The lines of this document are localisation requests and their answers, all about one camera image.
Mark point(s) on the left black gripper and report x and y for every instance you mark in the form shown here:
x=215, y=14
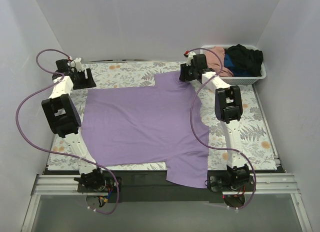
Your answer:
x=83, y=80

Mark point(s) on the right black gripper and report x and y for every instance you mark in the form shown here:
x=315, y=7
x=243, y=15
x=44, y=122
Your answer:
x=185, y=73

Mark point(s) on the purple t shirt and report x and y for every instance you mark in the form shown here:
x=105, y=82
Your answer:
x=159, y=123

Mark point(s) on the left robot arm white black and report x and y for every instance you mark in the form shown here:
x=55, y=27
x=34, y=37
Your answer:
x=65, y=121

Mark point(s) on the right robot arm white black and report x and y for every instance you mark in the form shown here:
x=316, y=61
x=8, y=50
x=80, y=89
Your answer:
x=228, y=110

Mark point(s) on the pink t shirt in basket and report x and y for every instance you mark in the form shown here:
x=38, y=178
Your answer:
x=213, y=61

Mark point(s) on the white plastic laundry basket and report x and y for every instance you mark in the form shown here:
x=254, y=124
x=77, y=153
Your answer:
x=239, y=80

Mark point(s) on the blue t shirt in basket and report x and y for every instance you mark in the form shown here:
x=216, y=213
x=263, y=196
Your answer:
x=237, y=72

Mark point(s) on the black t shirt in basket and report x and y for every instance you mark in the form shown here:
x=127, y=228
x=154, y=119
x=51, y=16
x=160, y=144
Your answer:
x=246, y=59

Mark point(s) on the floral patterned table cloth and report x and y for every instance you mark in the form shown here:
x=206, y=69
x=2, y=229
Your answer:
x=256, y=140

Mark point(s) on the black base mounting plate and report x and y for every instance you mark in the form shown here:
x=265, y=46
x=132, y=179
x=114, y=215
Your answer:
x=153, y=187

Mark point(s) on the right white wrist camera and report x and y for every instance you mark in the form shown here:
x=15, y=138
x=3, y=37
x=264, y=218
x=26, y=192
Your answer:
x=189, y=55

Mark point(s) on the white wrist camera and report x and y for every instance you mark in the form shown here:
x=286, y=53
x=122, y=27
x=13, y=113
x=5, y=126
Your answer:
x=189, y=55
x=76, y=64

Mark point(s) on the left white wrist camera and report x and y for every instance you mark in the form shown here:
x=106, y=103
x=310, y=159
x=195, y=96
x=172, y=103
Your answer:
x=76, y=64

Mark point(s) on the aluminium frame rail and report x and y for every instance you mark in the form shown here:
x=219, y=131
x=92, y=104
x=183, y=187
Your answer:
x=56, y=205

